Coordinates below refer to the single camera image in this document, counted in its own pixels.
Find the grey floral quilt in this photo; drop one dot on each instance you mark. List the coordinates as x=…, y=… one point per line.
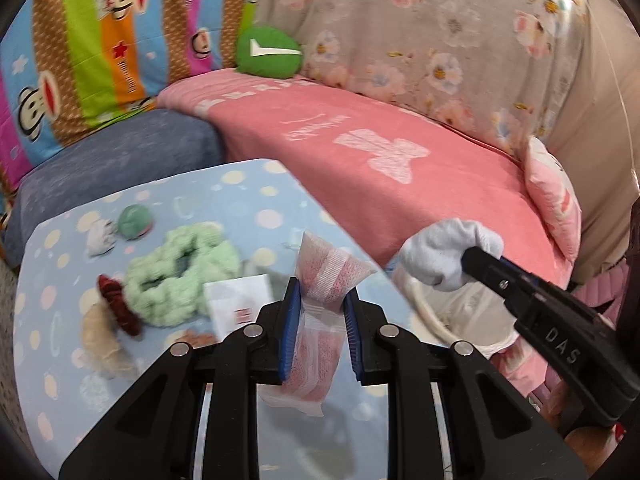
x=496, y=70

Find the white sock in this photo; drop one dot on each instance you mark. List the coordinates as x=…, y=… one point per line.
x=101, y=237

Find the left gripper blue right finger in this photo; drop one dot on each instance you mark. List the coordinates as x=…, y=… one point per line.
x=354, y=338

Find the light blue dotted bedsheet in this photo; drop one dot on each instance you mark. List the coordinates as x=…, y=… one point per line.
x=260, y=209

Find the dark red velvet scrunchie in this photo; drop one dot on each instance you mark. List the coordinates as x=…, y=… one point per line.
x=112, y=292

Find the green round plush toy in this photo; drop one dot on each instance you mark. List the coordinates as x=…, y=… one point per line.
x=134, y=222

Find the colourful striped monkey quilt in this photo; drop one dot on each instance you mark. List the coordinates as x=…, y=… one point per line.
x=72, y=67

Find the pink white small pillow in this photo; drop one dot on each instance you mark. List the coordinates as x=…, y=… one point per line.
x=550, y=189

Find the white paper packet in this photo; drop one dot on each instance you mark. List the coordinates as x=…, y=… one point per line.
x=232, y=304

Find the green plush pillow white tick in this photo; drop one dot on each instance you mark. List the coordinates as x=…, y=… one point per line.
x=266, y=51

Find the light grey cloth pouch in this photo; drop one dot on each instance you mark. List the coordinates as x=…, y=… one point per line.
x=434, y=255

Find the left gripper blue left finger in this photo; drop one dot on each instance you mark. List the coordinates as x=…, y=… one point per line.
x=288, y=326

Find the beige fluffy scrunchie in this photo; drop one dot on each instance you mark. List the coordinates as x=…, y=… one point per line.
x=104, y=353

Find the blue grey pillow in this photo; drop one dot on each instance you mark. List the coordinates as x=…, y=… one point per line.
x=149, y=146

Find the pink blanket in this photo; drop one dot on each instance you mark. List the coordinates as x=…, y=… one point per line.
x=382, y=172

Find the light green fluffy scrunchie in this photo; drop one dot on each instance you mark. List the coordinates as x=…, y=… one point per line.
x=165, y=288

